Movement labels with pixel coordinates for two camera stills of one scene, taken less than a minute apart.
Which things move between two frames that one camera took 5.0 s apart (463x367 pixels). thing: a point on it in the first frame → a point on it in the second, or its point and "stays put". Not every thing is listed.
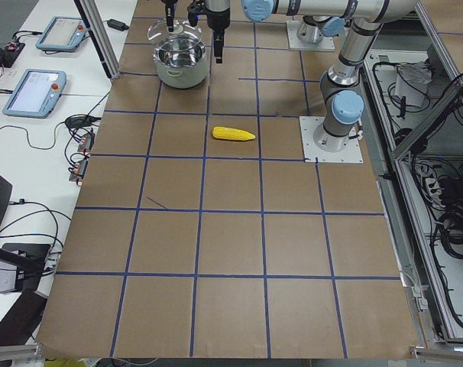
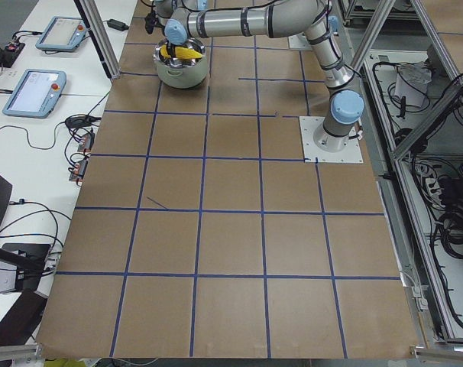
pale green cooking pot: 181,63 stays put
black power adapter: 116,24 stays put
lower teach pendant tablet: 37,94 stays put
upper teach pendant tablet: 63,34 stays put
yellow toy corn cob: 231,134 → 181,52
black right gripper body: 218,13 → 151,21
